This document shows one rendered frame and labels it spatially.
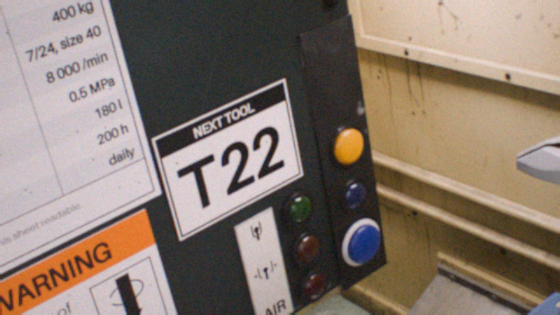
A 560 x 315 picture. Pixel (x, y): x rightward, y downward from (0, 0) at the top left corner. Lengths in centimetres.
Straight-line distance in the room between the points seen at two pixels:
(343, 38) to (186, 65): 12
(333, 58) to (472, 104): 98
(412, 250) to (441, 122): 38
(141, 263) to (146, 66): 12
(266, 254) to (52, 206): 16
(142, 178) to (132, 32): 8
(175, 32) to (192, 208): 11
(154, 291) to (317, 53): 18
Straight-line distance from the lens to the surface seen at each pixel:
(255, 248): 53
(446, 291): 176
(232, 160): 50
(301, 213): 54
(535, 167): 51
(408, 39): 155
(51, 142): 44
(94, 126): 45
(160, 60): 46
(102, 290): 48
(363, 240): 59
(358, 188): 57
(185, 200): 49
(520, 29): 136
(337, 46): 53
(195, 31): 47
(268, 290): 55
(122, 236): 48
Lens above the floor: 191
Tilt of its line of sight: 26 degrees down
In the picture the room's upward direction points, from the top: 11 degrees counter-clockwise
